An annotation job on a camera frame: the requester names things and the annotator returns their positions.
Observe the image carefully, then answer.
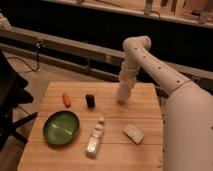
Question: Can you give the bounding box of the black cable on floor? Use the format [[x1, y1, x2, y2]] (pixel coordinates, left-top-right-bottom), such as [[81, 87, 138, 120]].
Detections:
[[6, 39, 44, 74]]

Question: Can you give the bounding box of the orange carrot toy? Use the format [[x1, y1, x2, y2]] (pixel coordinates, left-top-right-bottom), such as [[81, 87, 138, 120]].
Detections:
[[62, 93, 71, 108]]

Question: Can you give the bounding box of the black office chair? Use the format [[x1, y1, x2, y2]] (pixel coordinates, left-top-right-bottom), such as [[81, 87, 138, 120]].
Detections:
[[0, 49, 37, 151]]

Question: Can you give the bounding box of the green bowl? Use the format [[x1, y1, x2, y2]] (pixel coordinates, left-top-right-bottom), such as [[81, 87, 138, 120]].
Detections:
[[43, 111, 80, 146]]

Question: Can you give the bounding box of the black eraser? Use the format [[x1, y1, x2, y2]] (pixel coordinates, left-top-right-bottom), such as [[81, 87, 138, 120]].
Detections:
[[85, 94, 95, 108]]

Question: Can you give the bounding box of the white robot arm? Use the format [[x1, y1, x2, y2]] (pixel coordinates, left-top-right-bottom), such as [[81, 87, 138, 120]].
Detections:
[[117, 36, 213, 171]]

